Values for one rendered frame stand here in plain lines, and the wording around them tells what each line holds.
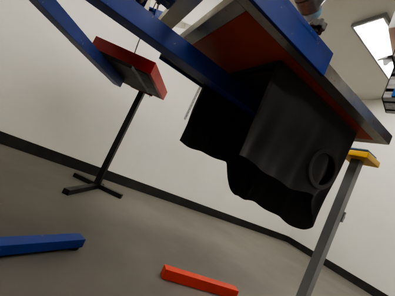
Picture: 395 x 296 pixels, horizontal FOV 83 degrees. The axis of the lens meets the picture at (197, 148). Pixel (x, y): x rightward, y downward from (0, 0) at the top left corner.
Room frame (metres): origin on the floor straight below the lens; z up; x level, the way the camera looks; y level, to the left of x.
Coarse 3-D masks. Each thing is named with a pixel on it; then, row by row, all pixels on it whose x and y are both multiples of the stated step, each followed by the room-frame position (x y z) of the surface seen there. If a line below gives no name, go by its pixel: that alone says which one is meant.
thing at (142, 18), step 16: (96, 0) 0.56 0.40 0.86; (112, 0) 0.57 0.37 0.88; (128, 0) 0.58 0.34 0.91; (112, 16) 0.61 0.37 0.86; (128, 16) 0.59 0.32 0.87; (144, 16) 0.61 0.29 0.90; (144, 32) 0.62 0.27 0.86; (160, 32) 0.63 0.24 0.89; (160, 48) 0.67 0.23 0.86; (176, 48) 0.66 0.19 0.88; (192, 48) 0.68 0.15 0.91; (192, 64) 0.69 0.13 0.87; (208, 64) 0.72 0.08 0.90; (208, 80) 0.74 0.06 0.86; (224, 80) 0.75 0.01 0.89; (224, 96) 0.82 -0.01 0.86; (240, 96) 0.80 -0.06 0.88; (256, 96) 0.83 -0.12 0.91
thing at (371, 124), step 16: (224, 0) 0.53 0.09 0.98; (240, 0) 0.47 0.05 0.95; (208, 16) 0.59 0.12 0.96; (224, 16) 0.54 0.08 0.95; (256, 16) 0.49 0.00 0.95; (192, 32) 0.67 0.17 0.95; (208, 32) 0.64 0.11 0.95; (272, 32) 0.52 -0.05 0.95; (288, 48) 0.55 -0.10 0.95; (176, 64) 0.97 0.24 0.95; (304, 64) 0.58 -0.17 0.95; (320, 80) 0.62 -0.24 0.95; (336, 80) 0.61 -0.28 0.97; (336, 96) 0.66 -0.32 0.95; (352, 96) 0.66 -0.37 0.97; (352, 112) 0.71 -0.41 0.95; (368, 112) 0.71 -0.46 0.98; (368, 128) 0.76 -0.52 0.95; (384, 128) 0.78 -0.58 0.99
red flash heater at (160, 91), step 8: (96, 40) 1.51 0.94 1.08; (104, 40) 1.50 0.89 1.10; (104, 48) 1.50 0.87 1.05; (112, 48) 1.50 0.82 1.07; (120, 48) 1.50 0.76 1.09; (120, 56) 1.50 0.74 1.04; (128, 56) 1.50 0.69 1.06; (136, 56) 1.50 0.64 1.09; (136, 64) 1.50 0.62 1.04; (144, 64) 1.49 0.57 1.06; (152, 64) 1.49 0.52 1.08; (144, 72) 1.52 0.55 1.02; (152, 72) 1.51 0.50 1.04; (144, 80) 1.72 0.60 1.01; (152, 80) 1.63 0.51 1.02; (160, 80) 1.76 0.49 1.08; (152, 88) 1.83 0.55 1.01; (160, 88) 1.85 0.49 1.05; (160, 96) 2.00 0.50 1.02
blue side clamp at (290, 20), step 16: (256, 0) 0.44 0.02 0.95; (272, 0) 0.46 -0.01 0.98; (288, 0) 0.48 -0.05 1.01; (272, 16) 0.47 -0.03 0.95; (288, 16) 0.49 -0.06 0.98; (288, 32) 0.49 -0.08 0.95; (304, 32) 0.52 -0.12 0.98; (304, 48) 0.53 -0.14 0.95; (320, 48) 0.55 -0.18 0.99; (320, 64) 0.56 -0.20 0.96
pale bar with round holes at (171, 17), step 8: (176, 0) 0.62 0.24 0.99; (184, 0) 0.61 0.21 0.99; (192, 0) 0.59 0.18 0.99; (200, 0) 0.58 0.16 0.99; (176, 8) 0.66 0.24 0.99; (184, 8) 0.64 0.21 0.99; (192, 8) 0.62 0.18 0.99; (160, 16) 0.79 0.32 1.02; (168, 16) 0.72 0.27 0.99; (176, 16) 0.70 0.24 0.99; (184, 16) 0.68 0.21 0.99; (168, 24) 0.76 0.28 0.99; (176, 24) 0.74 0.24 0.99
